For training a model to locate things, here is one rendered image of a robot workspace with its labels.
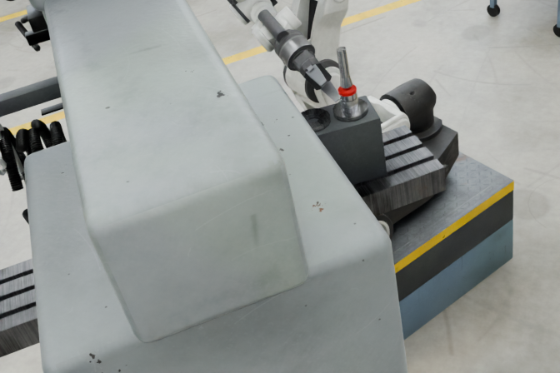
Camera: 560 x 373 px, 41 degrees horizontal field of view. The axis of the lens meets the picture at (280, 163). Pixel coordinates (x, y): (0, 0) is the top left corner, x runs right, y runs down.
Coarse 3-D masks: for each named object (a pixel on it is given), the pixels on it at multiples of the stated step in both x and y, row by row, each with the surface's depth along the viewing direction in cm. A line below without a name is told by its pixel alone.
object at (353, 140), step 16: (304, 112) 192; (320, 112) 191; (336, 112) 189; (352, 112) 188; (368, 112) 189; (320, 128) 186; (336, 128) 186; (352, 128) 186; (368, 128) 187; (336, 144) 188; (352, 144) 189; (368, 144) 190; (336, 160) 191; (352, 160) 192; (368, 160) 193; (384, 160) 194; (352, 176) 195; (368, 176) 196
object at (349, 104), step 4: (356, 92) 186; (340, 96) 186; (352, 96) 185; (356, 96) 186; (340, 100) 187; (344, 100) 186; (348, 100) 186; (352, 100) 186; (356, 100) 187; (340, 104) 189; (344, 104) 187; (348, 104) 187; (352, 104) 187; (356, 104) 187; (344, 108) 188; (348, 108) 187; (352, 108) 187; (356, 108) 188; (348, 112) 188
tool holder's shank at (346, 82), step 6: (342, 48) 180; (342, 54) 179; (342, 60) 180; (342, 66) 181; (342, 72) 182; (348, 72) 183; (342, 78) 184; (348, 78) 184; (342, 84) 184; (348, 84) 184
